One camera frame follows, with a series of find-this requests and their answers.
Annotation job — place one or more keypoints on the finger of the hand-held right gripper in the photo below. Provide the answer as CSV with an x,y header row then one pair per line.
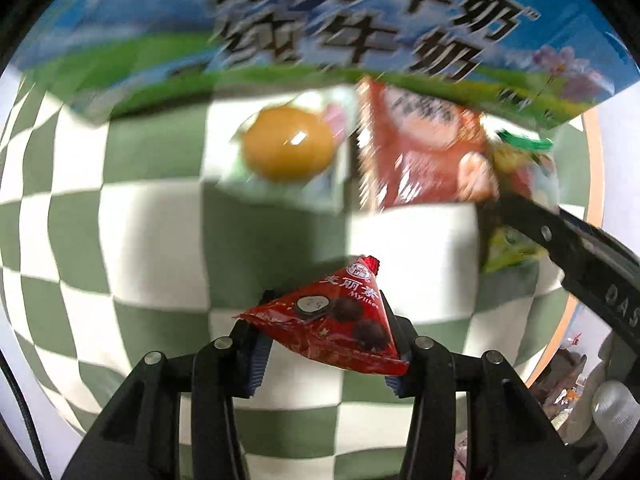
x,y
535,225

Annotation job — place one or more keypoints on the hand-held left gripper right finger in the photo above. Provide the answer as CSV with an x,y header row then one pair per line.
x,y
425,360

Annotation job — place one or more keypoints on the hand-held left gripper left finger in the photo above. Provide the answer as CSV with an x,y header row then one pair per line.
x,y
260,360

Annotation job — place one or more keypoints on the colourful candy packet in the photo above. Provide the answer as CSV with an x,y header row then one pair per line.
x,y
520,170

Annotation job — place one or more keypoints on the red triangular snack packet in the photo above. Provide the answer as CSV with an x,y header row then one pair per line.
x,y
340,325

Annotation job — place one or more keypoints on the printed cardboard box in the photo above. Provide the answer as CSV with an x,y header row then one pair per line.
x,y
150,20

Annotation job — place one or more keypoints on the red-brown snack packet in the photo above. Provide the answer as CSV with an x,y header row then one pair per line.
x,y
425,160

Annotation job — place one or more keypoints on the pale plastic bottle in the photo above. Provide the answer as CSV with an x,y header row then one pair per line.
x,y
617,410

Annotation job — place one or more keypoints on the green checkered mat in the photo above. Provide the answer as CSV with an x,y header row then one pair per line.
x,y
150,220

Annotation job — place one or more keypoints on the egg yolk snack packet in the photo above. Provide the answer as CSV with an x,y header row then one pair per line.
x,y
287,142

